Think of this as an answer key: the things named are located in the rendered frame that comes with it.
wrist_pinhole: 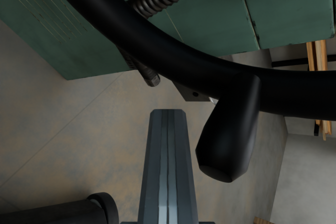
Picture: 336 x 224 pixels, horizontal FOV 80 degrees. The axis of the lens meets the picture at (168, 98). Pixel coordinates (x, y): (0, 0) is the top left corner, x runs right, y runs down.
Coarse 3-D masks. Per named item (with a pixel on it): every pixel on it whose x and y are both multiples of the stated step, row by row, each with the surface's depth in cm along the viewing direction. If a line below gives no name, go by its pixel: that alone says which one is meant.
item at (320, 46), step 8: (320, 40) 205; (312, 48) 216; (320, 48) 207; (312, 56) 215; (320, 56) 211; (328, 56) 248; (272, 64) 289; (280, 64) 283; (288, 64) 278; (296, 64) 272; (312, 64) 219; (320, 64) 216; (320, 120) 270; (320, 128) 299; (328, 128) 268
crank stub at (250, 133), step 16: (240, 80) 11; (256, 80) 11; (224, 96) 10; (240, 96) 10; (256, 96) 10; (224, 112) 9; (240, 112) 9; (256, 112) 10; (208, 128) 9; (224, 128) 9; (240, 128) 9; (256, 128) 10; (208, 144) 9; (224, 144) 8; (240, 144) 8; (208, 160) 8; (224, 160) 8; (240, 160) 8; (224, 176) 8
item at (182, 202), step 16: (176, 112) 10; (176, 128) 9; (176, 144) 8; (176, 160) 8; (176, 176) 7; (192, 176) 7; (176, 192) 6; (192, 192) 7; (176, 208) 6; (192, 208) 6
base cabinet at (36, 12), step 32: (0, 0) 54; (32, 0) 47; (64, 0) 42; (192, 0) 30; (224, 0) 28; (32, 32) 60; (64, 32) 52; (96, 32) 46; (192, 32) 34; (224, 32) 31; (64, 64) 68; (96, 64) 57
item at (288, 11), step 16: (256, 0) 26; (272, 0) 25; (288, 0) 24; (304, 0) 23; (320, 0) 23; (256, 16) 27; (272, 16) 26; (288, 16) 26; (304, 16) 25; (320, 16) 24; (256, 32) 29; (272, 32) 28; (288, 32) 27; (304, 32) 26; (320, 32) 25
